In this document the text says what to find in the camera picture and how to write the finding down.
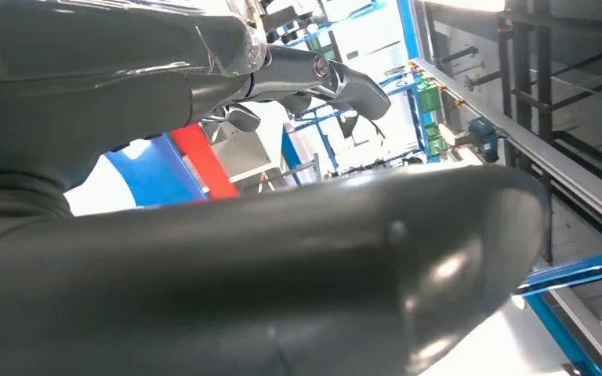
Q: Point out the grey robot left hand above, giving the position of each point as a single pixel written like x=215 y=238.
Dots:
x=280 y=290

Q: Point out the red barrier belt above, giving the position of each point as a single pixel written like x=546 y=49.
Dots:
x=202 y=161

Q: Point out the green plastic crate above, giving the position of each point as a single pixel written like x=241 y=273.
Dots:
x=436 y=139
x=429 y=97

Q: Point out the blue black tool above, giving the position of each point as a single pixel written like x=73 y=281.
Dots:
x=484 y=139

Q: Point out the grey metal rail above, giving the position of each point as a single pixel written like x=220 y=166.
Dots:
x=540 y=150

